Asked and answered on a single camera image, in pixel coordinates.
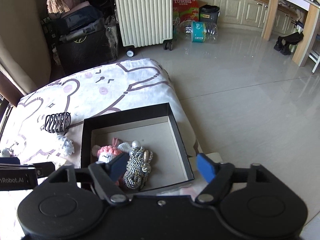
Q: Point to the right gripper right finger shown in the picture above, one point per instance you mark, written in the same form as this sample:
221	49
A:
217	175

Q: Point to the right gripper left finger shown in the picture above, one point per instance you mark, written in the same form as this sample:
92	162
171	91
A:
105	176

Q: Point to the pink crochet bunny doll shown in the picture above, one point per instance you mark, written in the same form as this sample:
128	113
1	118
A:
108	152

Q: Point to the black claw hair clip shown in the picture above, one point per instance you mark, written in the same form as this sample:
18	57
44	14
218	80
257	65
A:
57	123

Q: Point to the grey crochet mouse doll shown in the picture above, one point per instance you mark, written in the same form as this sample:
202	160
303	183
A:
5	153

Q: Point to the cartoon bear bed sheet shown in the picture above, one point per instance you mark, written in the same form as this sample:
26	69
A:
94	92

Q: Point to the black cardboard box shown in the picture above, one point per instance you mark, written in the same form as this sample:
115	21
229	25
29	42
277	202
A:
158	160

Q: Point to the brown curtain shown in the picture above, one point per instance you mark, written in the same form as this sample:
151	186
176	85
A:
25	59

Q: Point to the dark luggage pile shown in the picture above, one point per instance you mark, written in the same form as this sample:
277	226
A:
86	36

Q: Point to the large plastic water bottle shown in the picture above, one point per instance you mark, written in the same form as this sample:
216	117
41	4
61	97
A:
197	32

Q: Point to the black trash bin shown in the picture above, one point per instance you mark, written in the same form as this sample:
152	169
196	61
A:
209	13

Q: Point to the cream kitchen cabinets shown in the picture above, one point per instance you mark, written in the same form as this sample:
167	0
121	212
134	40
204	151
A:
241	14

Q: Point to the white ribbed suitcase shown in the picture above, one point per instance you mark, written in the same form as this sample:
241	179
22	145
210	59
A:
145	23

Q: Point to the red Tuborg carton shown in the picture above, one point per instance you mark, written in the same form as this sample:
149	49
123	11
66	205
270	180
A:
184	10

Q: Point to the beige hanging cloth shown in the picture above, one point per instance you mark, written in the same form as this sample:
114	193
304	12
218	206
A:
57	6

